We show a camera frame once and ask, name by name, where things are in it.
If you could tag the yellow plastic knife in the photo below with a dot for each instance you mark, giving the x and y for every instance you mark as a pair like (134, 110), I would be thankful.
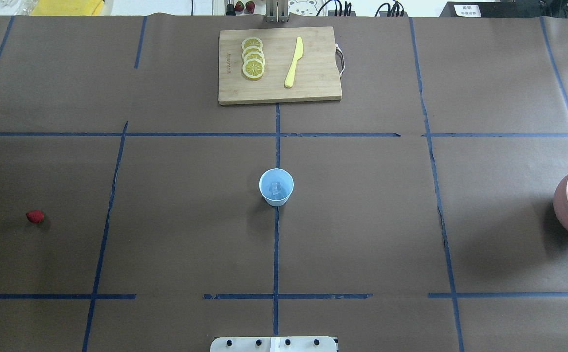
(297, 55)

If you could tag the yellow cloth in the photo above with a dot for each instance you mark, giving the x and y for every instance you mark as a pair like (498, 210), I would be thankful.
(68, 8)

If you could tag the red strawberry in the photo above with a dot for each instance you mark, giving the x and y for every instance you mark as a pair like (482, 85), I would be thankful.
(35, 216)

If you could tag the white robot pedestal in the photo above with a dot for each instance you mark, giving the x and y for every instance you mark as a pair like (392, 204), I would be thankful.
(275, 344)

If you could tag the lemon slice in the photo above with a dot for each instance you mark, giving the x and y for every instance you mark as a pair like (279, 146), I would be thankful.
(252, 49)
(254, 55)
(253, 69)
(252, 42)

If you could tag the clear ice cube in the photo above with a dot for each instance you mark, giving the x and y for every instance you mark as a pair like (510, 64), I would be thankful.
(276, 190)

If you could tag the wooden cutting board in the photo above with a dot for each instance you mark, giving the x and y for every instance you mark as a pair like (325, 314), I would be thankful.
(317, 78)

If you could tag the light blue plastic cup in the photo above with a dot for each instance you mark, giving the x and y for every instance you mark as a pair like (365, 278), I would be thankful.
(276, 175)

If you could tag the aluminium frame post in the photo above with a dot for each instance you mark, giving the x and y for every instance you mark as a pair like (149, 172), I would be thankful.
(277, 11)

